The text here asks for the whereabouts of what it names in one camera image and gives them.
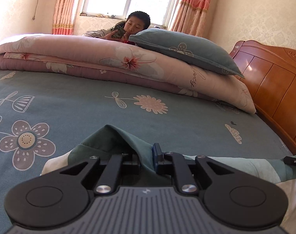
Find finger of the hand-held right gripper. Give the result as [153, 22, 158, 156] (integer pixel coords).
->
[283, 154, 296, 167]

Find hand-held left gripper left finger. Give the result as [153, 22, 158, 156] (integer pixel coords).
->
[60, 153, 141, 195]

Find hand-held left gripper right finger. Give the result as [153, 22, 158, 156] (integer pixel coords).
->
[152, 143, 236, 195]

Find green white hooded jacket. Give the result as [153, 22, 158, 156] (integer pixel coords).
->
[40, 124, 296, 215]

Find bed with blue floral sheet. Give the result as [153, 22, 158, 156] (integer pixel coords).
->
[0, 69, 295, 234]

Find wooden headboard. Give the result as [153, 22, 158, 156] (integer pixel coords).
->
[229, 40, 296, 155]

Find teal floral pillow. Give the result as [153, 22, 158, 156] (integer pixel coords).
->
[128, 28, 246, 79]

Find pink floral folded quilt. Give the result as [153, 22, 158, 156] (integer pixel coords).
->
[0, 34, 257, 114]

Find pink patterned curtain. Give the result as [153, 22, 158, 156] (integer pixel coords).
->
[167, 0, 221, 38]
[52, 0, 84, 36]

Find wall cord with plug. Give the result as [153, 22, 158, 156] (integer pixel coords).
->
[31, 0, 44, 20]

